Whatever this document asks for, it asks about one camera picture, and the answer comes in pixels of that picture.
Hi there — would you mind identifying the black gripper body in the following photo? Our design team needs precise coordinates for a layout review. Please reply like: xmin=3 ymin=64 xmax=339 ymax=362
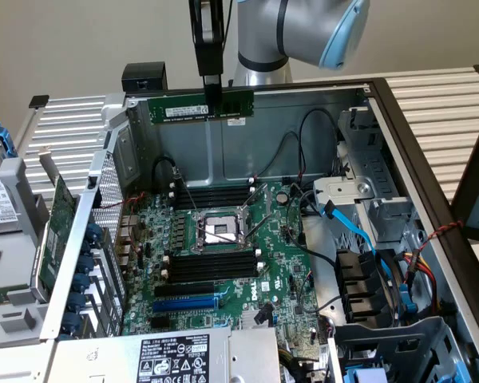
xmin=189 ymin=0 xmax=227 ymax=77

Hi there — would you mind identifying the green RAM stick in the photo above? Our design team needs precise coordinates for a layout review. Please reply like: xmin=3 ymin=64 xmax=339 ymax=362
xmin=0 ymin=283 xmax=30 ymax=306
xmin=146 ymin=89 xmax=255 ymax=125

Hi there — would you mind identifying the black box device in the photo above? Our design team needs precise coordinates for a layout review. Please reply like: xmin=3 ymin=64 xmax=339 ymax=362
xmin=121 ymin=62 xmax=168 ymax=92

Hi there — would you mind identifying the open PC case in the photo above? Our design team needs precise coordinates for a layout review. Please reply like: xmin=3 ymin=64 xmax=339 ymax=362
xmin=39 ymin=77 xmax=479 ymax=383

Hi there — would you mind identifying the CPU socket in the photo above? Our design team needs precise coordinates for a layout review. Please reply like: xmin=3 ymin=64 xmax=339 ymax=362
xmin=189 ymin=209 xmax=251 ymax=255

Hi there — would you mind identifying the green Dell motherboard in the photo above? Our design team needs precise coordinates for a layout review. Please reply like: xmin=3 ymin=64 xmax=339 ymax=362
xmin=121 ymin=181 xmax=332 ymax=348

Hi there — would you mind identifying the metal disk bay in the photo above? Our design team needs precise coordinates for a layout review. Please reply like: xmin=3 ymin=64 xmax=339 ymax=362
xmin=313 ymin=105 xmax=418 ymax=248

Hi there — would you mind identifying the long black expansion slot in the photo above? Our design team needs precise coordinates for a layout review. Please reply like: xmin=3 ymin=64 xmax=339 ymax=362
xmin=154 ymin=281 xmax=216 ymax=298

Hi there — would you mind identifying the graphics card with black fan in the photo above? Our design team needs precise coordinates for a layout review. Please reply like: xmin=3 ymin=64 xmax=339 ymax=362
xmin=29 ymin=146 xmax=80 ymax=304

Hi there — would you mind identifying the blue expansion slot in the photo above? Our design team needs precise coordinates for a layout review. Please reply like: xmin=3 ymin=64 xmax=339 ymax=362
xmin=151 ymin=297 xmax=219 ymax=314

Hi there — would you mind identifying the grey parts rack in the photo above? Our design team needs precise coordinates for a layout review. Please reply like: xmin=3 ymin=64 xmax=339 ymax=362
xmin=0 ymin=156 xmax=52 ymax=349

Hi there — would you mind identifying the silver chipset heatsink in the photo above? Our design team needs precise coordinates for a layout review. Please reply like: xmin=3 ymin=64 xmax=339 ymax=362
xmin=241 ymin=309 xmax=275 ymax=330

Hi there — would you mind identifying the black fan shroud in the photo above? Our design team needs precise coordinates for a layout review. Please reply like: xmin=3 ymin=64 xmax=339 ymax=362
xmin=334 ymin=247 xmax=404 ymax=326

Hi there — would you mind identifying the dark framed panel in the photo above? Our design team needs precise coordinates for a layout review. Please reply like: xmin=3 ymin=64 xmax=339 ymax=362
xmin=449 ymin=104 xmax=479 ymax=245

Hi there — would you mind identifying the silver power supply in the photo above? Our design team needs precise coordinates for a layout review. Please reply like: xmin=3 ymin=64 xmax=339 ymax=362
xmin=43 ymin=326 xmax=283 ymax=383

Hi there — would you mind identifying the grey plastic drive cage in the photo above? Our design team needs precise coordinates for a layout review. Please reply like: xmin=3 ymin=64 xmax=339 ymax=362
xmin=327 ymin=314 xmax=479 ymax=383

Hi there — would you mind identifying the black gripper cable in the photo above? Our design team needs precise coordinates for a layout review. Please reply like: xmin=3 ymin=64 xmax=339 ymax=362
xmin=222 ymin=0 xmax=236 ymax=53

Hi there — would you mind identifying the thick black power wire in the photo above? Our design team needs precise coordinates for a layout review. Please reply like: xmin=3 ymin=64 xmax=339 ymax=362
xmin=151 ymin=156 xmax=184 ymax=192

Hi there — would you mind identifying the low looped black wire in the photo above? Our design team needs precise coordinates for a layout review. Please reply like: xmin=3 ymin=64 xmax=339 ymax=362
xmin=270 ymin=131 xmax=305 ymax=181

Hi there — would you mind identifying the wire locking lever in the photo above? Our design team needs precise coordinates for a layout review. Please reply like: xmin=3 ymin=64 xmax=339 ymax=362
xmin=173 ymin=168 xmax=200 ymax=213
xmin=205 ymin=216 xmax=273 ymax=244

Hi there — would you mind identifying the tall looped black wire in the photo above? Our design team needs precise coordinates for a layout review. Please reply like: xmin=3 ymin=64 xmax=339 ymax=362
xmin=298 ymin=108 xmax=340 ymax=181

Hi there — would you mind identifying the short red black twisted wire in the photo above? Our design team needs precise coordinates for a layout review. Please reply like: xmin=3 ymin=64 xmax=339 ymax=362
xmin=122 ymin=191 xmax=148 ymax=215

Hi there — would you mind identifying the blue SATA wire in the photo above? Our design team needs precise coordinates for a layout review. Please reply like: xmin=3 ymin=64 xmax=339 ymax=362
xmin=320 ymin=200 xmax=396 ymax=288

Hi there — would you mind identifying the black motherboard wire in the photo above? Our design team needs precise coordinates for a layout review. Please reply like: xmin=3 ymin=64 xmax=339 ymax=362
xmin=302 ymin=243 xmax=339 ymax=267

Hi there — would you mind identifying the long red black twisted wire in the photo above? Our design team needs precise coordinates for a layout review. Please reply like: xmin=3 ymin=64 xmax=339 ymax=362
xmin=418 ymin=219 xmax=465 ymax=256

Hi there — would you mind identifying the coloured power wire bundle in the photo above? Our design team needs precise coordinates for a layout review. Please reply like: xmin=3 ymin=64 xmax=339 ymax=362
xmin=398 ymin=249 xmax=444 ymax=317

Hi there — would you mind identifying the blue wire connector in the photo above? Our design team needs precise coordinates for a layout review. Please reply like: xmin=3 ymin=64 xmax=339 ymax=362
xmin=398 ymin=283 xmax=419 ymax=317

